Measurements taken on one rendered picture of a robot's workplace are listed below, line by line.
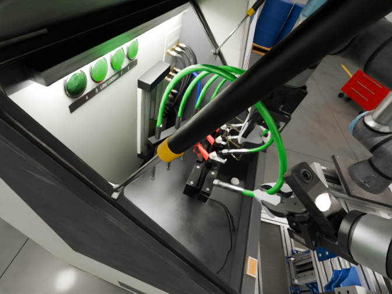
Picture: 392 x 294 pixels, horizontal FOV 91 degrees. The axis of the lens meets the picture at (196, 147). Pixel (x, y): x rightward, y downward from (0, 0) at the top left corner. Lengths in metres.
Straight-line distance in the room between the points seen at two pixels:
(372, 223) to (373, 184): 0.72
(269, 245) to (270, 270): 0.16
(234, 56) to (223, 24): 0.12
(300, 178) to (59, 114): 0.41
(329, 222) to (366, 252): 0.05
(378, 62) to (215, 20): 0.53
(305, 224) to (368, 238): 0.09
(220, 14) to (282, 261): 1.54
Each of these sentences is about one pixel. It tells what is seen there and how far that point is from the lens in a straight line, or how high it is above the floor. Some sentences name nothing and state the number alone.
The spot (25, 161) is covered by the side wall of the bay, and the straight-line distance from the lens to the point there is 0.29.
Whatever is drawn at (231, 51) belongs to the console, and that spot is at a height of 1.32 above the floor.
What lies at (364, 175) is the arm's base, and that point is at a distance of 1.08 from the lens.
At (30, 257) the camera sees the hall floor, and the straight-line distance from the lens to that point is 1.77.
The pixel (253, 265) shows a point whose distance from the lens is 0.72.
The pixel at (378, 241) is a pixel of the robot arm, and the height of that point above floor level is 1.39.
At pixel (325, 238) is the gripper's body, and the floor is 1.30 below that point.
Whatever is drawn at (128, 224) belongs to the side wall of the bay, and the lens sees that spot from 0.33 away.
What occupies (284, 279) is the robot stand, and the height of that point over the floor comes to 0.21.
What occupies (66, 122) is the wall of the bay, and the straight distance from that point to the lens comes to 0.41.
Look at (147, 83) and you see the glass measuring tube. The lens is 0.57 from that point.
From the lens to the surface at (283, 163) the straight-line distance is 0.42.
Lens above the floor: 1.59
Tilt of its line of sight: 47 degrees down
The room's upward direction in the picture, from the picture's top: 19 degrees clockwise
